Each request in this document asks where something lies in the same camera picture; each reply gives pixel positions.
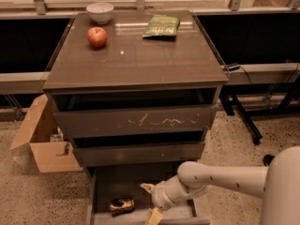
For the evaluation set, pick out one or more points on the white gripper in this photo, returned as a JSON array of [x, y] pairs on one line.
[[161, 194]]

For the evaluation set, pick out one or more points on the orange soda can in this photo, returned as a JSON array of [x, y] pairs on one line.
[[121, 206]]

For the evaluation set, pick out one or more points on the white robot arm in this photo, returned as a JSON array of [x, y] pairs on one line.
[[278, 185]]

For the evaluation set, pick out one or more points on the grey bottom drawer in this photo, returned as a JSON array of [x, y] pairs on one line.
[[121, 181]]

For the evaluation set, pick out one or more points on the grey drawer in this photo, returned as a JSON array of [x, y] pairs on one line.
[[121, 181], [135, 154], [101, 123]]

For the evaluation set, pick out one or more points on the grey middle drawer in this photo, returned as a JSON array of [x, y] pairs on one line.
[[135, 154]]

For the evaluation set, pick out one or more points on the grey top drawer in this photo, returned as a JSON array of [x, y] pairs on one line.
[[101, 123]]

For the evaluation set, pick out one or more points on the grey drawer cabinet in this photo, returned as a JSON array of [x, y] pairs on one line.
[[133, 72]]

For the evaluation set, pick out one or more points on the black white sneaker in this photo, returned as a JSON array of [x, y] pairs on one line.
[[267, 159]]

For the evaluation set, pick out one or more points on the open cardboard box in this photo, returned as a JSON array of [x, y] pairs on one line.
[[39, 130]]

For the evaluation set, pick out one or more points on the small black device on ledge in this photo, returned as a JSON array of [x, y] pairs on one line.
[[232, 67]]

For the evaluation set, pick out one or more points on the red apple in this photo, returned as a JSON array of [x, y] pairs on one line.
[[97, 37]]

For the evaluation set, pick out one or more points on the green chip bag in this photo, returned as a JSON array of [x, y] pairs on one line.
[[162, 26]]

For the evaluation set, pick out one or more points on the white bowl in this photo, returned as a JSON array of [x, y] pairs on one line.
[[100, 13]]

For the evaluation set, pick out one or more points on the black table leg frame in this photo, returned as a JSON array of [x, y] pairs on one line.
[[229, 99]]

